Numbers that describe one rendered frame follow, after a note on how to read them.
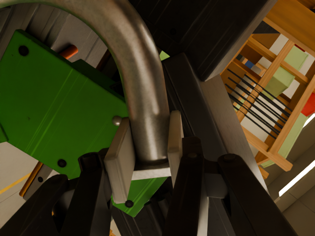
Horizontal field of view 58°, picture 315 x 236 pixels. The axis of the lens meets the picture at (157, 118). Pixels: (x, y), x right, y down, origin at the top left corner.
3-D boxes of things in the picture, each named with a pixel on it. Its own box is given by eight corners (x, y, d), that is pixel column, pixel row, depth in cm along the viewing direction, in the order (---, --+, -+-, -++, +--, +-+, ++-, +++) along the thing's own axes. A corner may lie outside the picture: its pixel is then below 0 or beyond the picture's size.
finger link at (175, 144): (166, 151, 15) (180, 150, 15) (170, 110, 22) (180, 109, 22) (174, 198, 16) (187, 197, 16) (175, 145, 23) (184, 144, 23)
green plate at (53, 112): (11, 99, 38) (141, 180, 41) (-31, 120, 30) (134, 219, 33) (50, 26, 35) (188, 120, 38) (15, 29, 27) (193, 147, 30)
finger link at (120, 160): (126, 203, 16) (114, 205, 16) (138, 150, 23) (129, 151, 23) (116, 157, 15) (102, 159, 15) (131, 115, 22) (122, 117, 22)
